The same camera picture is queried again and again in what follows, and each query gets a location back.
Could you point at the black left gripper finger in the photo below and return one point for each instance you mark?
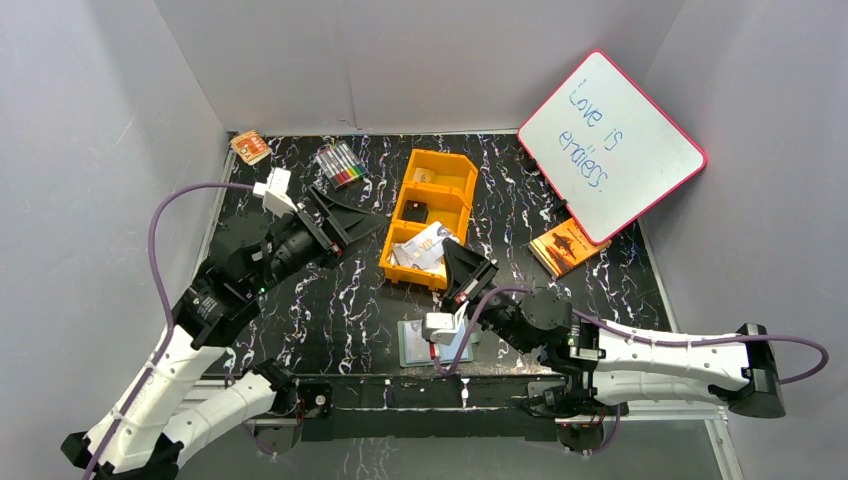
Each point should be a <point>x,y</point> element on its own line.
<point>350,227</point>
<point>330,207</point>

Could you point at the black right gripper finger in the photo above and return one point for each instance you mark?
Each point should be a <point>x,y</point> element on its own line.
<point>461,284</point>
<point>480,264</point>

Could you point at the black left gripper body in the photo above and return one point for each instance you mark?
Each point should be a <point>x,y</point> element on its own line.
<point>322,230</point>

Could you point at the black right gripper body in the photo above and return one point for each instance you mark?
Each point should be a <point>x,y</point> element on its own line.
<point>496,314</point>

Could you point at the orange three-compartment bin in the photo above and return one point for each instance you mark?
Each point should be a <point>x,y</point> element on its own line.
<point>450,201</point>

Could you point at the mint green card holder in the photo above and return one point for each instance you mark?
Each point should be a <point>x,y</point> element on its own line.
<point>444,353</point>

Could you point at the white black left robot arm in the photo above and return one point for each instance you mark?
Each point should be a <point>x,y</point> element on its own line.
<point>146,434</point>

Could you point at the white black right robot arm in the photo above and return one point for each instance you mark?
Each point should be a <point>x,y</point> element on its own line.
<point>603,363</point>

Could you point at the grey card in bin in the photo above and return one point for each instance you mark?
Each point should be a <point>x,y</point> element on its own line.
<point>399,257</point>

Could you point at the small orange card box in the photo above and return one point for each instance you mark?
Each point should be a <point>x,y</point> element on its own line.
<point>250,147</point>

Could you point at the pack of coloured markers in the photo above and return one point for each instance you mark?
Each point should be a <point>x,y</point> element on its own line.
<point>340,165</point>

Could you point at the black item in bin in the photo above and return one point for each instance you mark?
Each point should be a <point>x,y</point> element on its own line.
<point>415,211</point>

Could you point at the orange cover book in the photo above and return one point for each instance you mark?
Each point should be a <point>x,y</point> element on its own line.
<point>564,248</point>

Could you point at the beige item in bin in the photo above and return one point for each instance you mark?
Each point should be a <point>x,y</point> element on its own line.
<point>423,175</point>

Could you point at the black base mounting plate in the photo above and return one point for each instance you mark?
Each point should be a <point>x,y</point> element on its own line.
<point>536,408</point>

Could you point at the pink framed whiteboard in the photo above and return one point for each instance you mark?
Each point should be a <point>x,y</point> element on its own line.
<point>607,149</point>

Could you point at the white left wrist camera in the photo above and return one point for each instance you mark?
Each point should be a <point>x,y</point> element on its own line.
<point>274,193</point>

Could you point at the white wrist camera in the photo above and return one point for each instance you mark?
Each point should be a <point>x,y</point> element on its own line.
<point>444,327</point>
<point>274,193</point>

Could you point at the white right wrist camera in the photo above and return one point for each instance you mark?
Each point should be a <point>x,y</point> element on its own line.
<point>444,327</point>

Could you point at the aluminium rail frame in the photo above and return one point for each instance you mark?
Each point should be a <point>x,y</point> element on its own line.
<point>669,411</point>

